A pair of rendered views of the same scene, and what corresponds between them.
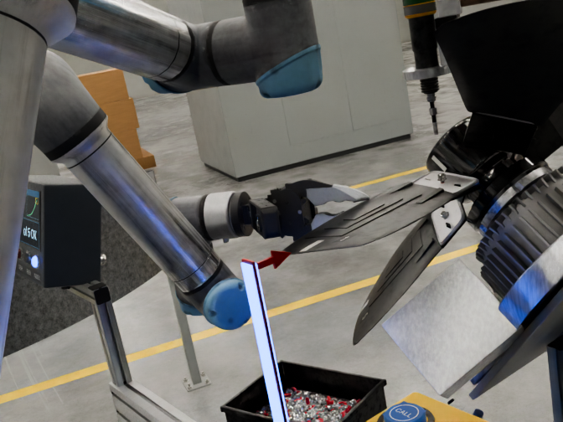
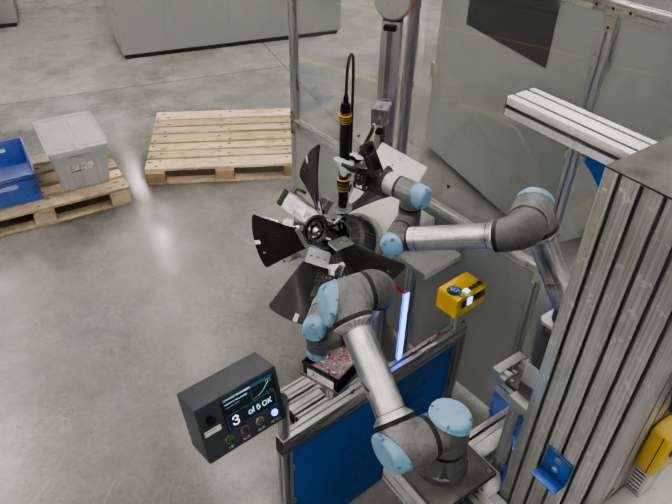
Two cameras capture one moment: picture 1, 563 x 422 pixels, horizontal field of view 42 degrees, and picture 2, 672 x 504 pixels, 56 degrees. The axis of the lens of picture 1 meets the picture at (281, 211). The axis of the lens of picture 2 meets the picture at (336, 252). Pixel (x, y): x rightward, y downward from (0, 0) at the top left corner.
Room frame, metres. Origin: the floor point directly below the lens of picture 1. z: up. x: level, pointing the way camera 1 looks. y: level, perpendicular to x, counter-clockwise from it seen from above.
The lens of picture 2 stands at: (1.25, 1.63, 2.60)
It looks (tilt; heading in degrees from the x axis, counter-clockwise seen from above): 38 degrees down; 264
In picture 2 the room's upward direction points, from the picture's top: 2 degrees clockwise
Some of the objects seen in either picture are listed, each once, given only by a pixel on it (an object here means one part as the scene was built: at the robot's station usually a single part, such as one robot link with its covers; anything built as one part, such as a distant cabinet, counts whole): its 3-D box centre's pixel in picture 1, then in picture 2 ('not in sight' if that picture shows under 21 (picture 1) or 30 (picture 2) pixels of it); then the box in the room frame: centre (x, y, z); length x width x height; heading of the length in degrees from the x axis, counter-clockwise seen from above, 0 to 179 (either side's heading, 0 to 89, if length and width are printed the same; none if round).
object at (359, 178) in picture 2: not in sight; (372, 177); (0.94, -0.15, 1.53); 0.12 x 0.08 x 0.09; 134
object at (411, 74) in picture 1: (431, 38); (343, 195); (1.02, -0.25, 1.40); 0.09 x 0.07 x 0.10; 69
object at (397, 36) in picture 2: not in sight; (378, 206); (0.77, -0.91, 0.90); 0.08 x 0.06 x 1.80; 159
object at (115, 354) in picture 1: (110, 335); (283, 417); (1.26, 0.36, 0.96); 0.03 x 0.03 x 0.20; 34
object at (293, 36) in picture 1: (271, 46); (407, 221); (0.84, -0.02, 1.43); 0.11 x 0.08 x 0.11; 60
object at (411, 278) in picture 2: not in sight; (406, 315); (0.63, -0.64, 0.42); 0.04 x 0.04 x 0.83; 34
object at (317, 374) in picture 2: (306, 412); (336, 359); (1.06, 0.02, 0.85); 0.22 x 0.17 x 0.07; 50
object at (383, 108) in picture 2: not in sight; (381, 112); (0.80, -0.82, 1.44); 0.10 x 0.07 x 0.09; 69
